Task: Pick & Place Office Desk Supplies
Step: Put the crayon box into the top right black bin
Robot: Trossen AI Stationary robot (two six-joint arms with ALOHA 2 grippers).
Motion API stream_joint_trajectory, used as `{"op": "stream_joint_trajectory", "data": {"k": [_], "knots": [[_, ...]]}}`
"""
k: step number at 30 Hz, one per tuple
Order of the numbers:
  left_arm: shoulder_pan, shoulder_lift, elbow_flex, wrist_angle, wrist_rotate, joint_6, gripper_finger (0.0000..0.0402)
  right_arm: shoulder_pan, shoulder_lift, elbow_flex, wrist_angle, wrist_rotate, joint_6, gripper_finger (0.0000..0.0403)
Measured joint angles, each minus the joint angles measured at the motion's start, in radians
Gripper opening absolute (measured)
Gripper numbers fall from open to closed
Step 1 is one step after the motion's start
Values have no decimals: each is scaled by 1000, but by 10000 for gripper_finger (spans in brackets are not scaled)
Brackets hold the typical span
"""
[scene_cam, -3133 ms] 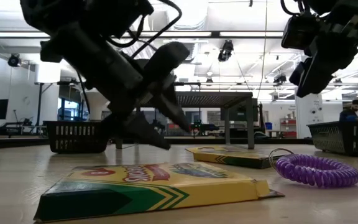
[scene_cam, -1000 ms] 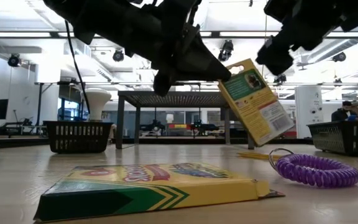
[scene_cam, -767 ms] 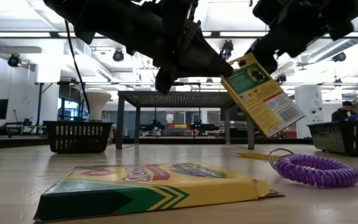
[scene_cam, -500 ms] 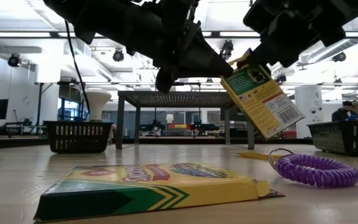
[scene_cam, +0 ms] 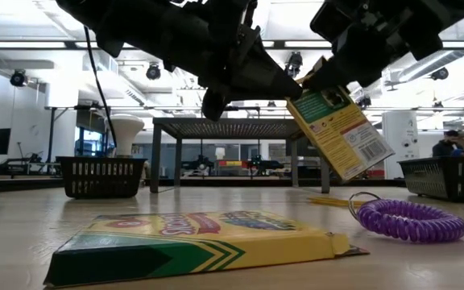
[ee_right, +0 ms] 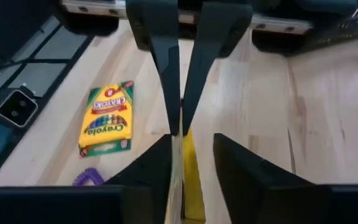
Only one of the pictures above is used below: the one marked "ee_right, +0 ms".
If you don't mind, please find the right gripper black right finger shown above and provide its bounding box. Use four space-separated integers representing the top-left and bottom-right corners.
213 133 315 224

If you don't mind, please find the black slotted plastic basket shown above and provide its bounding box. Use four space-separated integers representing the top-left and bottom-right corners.
286 0 358 58

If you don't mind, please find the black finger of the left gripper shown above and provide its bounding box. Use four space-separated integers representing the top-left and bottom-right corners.
125 0 181 137
181 2 254 137

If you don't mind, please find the purple coil wrist keychain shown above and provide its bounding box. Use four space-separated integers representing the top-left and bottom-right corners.
72 167 106 187

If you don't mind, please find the small square table-level camera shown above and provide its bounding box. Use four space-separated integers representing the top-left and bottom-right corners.
0 89 39 129

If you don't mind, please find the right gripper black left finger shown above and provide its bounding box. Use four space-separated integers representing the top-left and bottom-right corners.
104 133 173 224

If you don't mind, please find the yellow green crayon box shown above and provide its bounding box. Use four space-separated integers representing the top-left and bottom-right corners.
78 80 135 159
165 99 207 224

